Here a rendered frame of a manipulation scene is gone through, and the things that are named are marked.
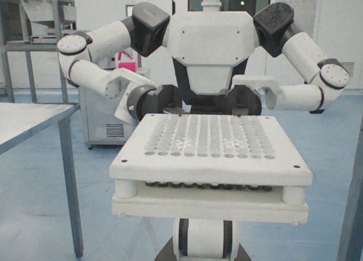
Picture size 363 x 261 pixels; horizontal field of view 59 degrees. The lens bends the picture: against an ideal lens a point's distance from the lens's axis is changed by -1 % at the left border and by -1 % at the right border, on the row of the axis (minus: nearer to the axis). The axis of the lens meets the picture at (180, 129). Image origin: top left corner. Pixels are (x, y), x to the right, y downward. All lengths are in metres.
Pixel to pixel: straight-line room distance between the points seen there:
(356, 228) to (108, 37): 1.12
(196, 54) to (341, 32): 5.43
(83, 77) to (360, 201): 1.05
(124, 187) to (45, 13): 3.71
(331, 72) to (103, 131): 2.53
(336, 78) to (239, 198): 0.60
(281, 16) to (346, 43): 5.35
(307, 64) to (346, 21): 5.38
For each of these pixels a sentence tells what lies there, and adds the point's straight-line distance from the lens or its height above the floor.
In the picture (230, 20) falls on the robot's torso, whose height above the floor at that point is 1.19.
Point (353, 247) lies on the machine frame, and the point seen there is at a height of 0.36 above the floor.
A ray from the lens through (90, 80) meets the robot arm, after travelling 0.88.
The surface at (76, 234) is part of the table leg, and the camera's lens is 1.82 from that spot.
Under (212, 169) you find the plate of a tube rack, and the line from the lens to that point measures 0.39.
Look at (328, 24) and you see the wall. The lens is 6.25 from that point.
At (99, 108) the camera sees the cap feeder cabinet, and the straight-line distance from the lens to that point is 3.13.
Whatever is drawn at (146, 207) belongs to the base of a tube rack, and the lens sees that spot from 0.42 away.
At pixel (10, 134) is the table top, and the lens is 1.23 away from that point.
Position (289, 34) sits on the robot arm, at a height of 1.15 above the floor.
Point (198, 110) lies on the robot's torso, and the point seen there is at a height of 0.89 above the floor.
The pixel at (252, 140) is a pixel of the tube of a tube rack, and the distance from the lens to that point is 0.47.
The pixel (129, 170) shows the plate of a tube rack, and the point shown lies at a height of 1.00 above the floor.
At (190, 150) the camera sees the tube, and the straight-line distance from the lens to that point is 0.42.
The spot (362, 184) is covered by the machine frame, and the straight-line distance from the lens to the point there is 1.33.
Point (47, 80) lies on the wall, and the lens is 6.35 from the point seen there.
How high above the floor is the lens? 1.17
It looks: 18 degrees down
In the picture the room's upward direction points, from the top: straight up
